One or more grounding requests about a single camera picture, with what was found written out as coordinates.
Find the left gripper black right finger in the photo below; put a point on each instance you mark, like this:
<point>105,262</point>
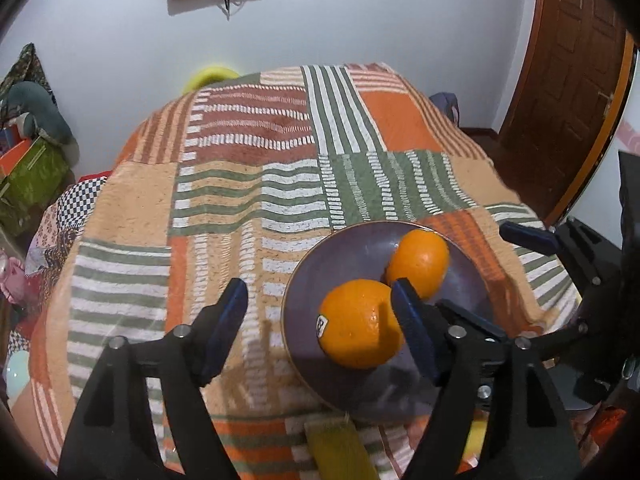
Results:
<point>528,434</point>

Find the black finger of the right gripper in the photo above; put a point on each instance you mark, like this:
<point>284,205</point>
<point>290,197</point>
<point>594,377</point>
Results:
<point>536,240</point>

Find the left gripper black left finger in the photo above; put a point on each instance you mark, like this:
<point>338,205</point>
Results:
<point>111,434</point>

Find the yellow green banana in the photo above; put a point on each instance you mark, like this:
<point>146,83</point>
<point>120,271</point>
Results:
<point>335,446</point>

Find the dark purple round plate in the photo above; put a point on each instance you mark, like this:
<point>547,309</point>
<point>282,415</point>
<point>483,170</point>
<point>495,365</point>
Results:
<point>393,393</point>

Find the large plain orange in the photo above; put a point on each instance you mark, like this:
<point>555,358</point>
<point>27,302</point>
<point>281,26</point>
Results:
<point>422,257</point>

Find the large orange with sticker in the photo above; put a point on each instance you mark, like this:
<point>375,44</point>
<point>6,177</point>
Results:
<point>356,326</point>

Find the blue backpack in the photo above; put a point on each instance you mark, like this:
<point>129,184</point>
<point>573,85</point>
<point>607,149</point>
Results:
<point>447,103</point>

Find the brown wooden door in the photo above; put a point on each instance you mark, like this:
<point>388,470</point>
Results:
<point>572,85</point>

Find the pink toy figure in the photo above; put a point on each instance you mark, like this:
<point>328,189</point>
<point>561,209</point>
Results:
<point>12,280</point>

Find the checkered patchwork quilt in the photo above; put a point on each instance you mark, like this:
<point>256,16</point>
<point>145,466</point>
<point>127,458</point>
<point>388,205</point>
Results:
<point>60,225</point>

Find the striped patchwork bedspread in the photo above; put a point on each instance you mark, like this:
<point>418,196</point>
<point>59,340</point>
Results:
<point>241,180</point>

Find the green storage box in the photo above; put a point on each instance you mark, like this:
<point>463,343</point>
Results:
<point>33,183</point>

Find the grey plush toy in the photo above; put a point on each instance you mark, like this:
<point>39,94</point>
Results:
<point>33,109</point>

